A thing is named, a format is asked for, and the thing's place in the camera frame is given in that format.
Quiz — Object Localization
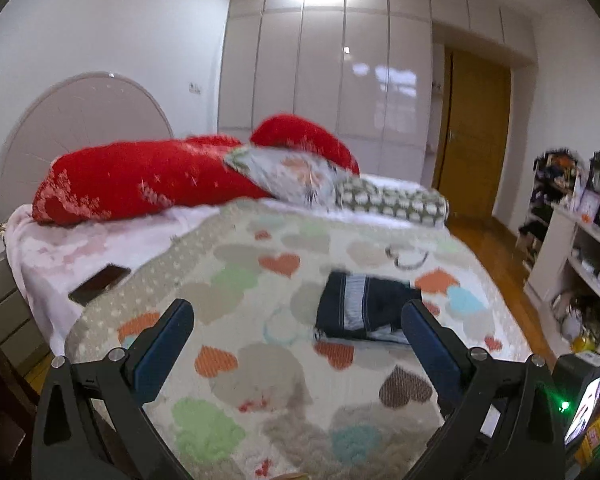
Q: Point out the dark navy striped pants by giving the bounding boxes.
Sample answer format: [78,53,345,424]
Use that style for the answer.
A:
[315,271,422,346]

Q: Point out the grey bedside drawer cabinet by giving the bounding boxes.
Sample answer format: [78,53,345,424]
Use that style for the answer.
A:
[0,240,50,375]

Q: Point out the dark smartphone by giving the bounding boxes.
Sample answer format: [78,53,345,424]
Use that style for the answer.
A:
[68,264,131,306]

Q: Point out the heart pattern quilted bedspread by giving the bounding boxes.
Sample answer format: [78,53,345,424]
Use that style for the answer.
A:
[66,200,530,479]

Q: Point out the pink white bed sheet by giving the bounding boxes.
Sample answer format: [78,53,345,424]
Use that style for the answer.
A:
[4,173,432,356]

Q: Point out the white shelf unit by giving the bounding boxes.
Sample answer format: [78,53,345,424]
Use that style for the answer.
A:
[517,148,600,356]

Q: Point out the olive white dotted bolster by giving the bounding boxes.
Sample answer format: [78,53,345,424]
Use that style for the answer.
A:
[335,178,450,228]

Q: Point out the large red pillow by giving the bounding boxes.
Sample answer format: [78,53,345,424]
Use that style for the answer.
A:
[32,136,268,226]

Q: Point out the wooden door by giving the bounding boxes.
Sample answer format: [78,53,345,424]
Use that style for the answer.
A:
[432,47,512,221]

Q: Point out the round pink headboard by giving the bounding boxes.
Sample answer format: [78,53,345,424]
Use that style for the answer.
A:
[0,73,173,221]

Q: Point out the grey floral pillow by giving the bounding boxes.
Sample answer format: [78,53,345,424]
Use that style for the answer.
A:
[224,145,353,209]

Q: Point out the small red pillow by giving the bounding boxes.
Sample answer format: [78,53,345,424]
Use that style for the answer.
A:
[250,114,360,174]

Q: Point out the glossy white wardrobe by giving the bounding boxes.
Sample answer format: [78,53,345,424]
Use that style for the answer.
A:
[219,0,535,182]

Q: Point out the camera box with screen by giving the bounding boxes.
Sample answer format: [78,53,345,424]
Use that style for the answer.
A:
[552,350,600,450]

